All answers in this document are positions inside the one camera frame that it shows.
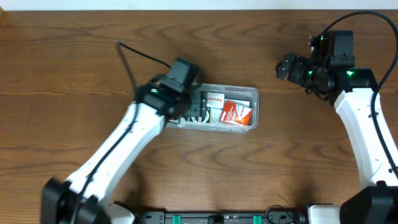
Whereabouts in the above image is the green Zam-Buk box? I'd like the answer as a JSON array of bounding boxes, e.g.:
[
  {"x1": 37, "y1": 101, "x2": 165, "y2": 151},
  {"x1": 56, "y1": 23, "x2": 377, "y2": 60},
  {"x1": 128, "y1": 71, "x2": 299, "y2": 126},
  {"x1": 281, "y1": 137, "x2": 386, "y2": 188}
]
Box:
[{"x1": 187, "y1": 109, "x2": 210, "y2": 123}]

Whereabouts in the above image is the white Panadol box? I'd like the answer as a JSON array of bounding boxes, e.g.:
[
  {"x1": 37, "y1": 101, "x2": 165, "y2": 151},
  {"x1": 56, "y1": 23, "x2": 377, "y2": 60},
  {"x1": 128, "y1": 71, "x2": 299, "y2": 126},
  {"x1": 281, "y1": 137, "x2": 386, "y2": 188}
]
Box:
[{"x1": 206, "y1": 92, "x2": 225, "y2": 109}]

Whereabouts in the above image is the red medicine box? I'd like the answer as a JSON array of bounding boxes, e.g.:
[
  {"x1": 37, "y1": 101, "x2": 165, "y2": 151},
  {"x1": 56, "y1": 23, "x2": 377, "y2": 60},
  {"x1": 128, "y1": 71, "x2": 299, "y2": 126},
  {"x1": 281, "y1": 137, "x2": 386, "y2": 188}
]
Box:
[{"x1": 219, "y1": 100, "x2": 252, "y2": 126}]

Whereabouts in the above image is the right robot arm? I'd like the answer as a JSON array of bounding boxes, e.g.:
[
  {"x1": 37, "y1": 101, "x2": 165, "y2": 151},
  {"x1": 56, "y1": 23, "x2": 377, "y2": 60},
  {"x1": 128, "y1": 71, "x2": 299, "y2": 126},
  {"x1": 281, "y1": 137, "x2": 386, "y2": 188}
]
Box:
[{"x1": 275, "y1": 53, "x2": 397, "y2": 223}]

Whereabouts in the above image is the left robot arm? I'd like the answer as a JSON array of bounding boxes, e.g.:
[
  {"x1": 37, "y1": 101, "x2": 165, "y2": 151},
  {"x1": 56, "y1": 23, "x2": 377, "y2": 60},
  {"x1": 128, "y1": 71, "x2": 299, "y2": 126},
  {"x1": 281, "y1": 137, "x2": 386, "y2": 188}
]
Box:
[{"x1": 40, "y1": 83, "x2": 201, "y2": 224}]

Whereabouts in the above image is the clear plastic container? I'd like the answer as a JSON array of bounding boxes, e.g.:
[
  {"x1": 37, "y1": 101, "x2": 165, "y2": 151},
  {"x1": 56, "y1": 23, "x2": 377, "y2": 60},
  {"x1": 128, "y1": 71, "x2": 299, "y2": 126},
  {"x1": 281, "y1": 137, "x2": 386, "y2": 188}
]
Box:
[{"x1": 167, "y1": 84, "x2": 259, "y2": 133}]

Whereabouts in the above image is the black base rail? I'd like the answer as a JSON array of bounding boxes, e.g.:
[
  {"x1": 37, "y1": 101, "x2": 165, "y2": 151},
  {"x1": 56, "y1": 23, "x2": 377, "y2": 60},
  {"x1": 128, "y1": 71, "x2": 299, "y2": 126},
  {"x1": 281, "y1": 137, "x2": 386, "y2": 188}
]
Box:
[{"x1": 134, "y1": 207, "x2": 307, "y2": 224}]

